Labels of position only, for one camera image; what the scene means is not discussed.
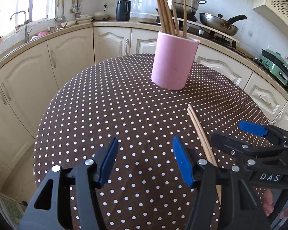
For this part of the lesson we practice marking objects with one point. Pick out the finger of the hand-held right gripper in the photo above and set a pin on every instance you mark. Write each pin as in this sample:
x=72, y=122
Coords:
x=252, y=127
x=230, y=143

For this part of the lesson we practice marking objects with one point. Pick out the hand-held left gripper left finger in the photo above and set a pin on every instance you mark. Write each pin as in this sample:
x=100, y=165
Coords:
x=109, y=158

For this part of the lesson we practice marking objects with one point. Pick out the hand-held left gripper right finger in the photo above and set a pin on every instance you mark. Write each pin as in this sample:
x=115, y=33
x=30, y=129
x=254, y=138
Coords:
x=182, y=163

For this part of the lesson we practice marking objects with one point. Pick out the pink utensil holder cup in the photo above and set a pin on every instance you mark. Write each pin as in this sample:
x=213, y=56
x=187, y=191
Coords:
x=172, y=62

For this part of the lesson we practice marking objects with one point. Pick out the bunch of wooden chopsticks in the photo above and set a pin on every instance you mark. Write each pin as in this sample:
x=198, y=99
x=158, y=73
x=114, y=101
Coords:
x=165, y=14

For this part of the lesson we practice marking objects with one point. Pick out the person's right hand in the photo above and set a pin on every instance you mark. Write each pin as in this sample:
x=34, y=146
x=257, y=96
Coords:
x=268, y=203

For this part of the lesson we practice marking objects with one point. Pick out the brown polka dot tablecloth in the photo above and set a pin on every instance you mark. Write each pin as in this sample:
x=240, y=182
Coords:
x=124, y=115

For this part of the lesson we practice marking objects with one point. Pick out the green countertop appliance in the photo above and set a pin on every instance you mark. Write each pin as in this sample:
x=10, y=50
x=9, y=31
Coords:
x=271, y=64

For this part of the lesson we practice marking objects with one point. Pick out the green patterned box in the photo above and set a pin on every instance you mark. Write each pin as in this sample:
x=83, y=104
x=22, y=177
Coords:
x=10, y=210

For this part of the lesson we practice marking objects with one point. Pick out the cream kitchen base cabinets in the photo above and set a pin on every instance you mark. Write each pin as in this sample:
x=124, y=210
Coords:
x=69, y=52

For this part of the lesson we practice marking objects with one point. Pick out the black glass gas stove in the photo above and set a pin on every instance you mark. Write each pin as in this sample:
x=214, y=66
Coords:
x=194, y=28

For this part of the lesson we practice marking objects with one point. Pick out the black induction cooker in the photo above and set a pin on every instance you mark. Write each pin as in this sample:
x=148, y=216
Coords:
x=194, y=20

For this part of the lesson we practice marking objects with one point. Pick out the beige kitchen countertop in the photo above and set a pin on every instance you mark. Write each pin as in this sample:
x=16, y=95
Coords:
x=110, y=24

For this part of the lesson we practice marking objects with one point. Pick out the steel steamer pot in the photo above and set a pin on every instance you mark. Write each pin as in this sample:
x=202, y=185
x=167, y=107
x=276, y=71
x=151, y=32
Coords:
x=194, y=4

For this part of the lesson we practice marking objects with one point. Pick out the white plates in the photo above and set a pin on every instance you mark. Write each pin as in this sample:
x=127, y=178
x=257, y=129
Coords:
x=84, y=19

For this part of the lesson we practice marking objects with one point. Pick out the pink basin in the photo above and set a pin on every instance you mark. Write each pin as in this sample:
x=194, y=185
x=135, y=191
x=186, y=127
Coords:
x=42, y=34

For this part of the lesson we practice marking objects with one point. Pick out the beige bowl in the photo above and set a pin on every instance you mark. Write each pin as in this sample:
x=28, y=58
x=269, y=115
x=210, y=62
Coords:
x=101, y=16

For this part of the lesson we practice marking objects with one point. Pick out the dark blue kettle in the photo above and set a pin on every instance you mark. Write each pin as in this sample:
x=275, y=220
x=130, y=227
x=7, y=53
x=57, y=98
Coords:
x=122, y=10

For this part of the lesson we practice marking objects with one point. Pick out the hanging steel ladle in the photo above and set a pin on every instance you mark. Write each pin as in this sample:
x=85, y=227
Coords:
x=59, y=18

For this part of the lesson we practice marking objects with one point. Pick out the steel sink faucet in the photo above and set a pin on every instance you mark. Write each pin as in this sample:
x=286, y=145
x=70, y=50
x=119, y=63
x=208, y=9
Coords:
x=26, y=28

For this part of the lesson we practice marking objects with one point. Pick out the kitchen window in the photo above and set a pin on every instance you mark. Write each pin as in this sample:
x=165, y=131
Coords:
x=26, y=0

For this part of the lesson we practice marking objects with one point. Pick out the cream lattice corner wall cabinet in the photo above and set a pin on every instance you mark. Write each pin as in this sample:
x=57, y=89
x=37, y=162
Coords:
x=278, y=4

